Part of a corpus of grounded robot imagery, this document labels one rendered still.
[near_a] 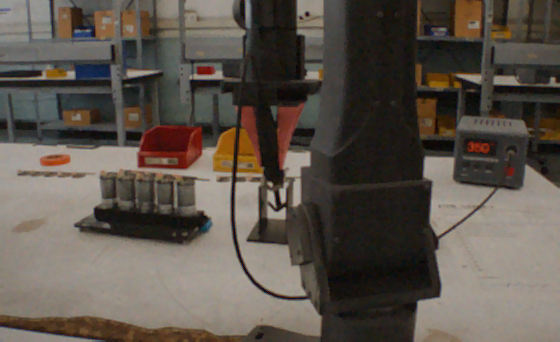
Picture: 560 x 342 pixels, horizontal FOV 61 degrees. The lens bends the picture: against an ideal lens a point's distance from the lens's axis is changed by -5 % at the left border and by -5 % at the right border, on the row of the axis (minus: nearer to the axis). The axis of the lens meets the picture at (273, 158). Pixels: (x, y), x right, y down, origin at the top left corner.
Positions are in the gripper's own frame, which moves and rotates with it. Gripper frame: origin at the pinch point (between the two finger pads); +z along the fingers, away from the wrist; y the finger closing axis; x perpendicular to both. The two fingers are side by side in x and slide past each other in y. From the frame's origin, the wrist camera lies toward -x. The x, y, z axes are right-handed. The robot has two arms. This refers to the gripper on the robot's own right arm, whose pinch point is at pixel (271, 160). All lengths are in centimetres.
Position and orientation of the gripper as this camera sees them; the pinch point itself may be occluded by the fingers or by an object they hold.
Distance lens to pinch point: 57.0
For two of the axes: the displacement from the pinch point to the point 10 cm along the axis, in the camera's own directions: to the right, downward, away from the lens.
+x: -1.8, 2.1, -9.6
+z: 0.0, 9.8, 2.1
